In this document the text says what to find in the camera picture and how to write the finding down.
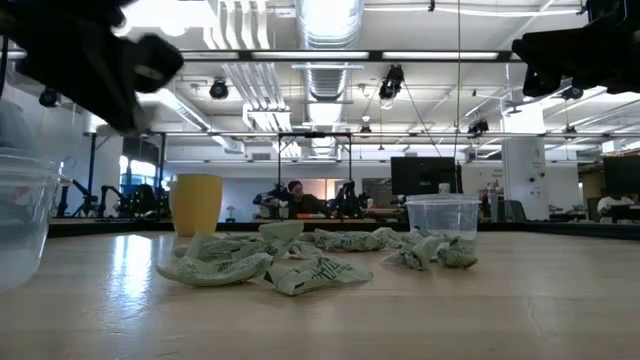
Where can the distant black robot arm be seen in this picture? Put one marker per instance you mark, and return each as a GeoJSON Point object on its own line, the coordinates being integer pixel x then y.
{"type": "Point", "coordinates": [270, 200]}
{"type": "Point", "coordinates": [347, 200]}

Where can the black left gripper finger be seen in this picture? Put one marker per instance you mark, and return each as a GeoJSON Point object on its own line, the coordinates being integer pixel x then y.
{"type": "Point", "coordinates": [122, 110]}
{"type": "Point", "coordinates": [85, 97]}

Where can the small clear plastic container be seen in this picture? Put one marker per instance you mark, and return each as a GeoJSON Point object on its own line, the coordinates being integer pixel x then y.
{"type": "Point", "coordinates": [442, 215]}

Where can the black computer monitor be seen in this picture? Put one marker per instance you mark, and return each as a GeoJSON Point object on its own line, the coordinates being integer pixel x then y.
{"type": "Point", "coordinates": [622, 175]}
{"type": "Point", "coordinates": [425, 175]}

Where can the black table frame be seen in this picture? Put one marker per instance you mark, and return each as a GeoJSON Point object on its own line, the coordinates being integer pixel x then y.
{"type": "Point", "coordinates": [550, 229]}

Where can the distant black rig frame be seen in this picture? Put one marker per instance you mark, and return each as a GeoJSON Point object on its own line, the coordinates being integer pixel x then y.
{"type": "Point", "coordinates": [91, 165]}
{"type": "Point", "coordinates": [315, 134]}

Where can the silver ventilation duct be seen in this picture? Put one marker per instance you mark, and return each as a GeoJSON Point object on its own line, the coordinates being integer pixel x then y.
{"type": "Point", "coordinates": [327, 80]}

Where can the black ceiling spotlight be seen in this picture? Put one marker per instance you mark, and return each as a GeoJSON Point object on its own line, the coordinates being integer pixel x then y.
{"type": "Point", "coordinates": [391, 82]}
{"type": "Point", "coordinates": [478, 126]}
{"type": "Point", "coordinates": [48, 97]}
{"type": "Point", "coordinates": [572, 93]}
{"type": "Point", "coordinates": [219, 89]}

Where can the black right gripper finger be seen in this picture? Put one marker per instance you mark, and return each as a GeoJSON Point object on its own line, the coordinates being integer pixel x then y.
{"type": "Point", "coordinates": [545, 80]}
{"type": "Point", "coordinates": [537, 50]}

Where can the yellow cup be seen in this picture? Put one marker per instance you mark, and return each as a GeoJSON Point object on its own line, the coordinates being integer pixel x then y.
{"type": "Point", "coordinates": [196, 205]}

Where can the person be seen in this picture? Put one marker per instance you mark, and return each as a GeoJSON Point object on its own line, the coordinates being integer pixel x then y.
{"type": "Point", "coordinates": [305, 202]}
{"type": "Point", "coordinates": [612, 205]}

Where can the clear plastic bowl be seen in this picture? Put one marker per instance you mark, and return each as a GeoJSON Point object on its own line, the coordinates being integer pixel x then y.
{"type": "Point", "coordinates": [25, 225]}

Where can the white building pillar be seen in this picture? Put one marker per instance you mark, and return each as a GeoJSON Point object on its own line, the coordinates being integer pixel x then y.
{"type": "Point", "coordinates": [525, 165]}

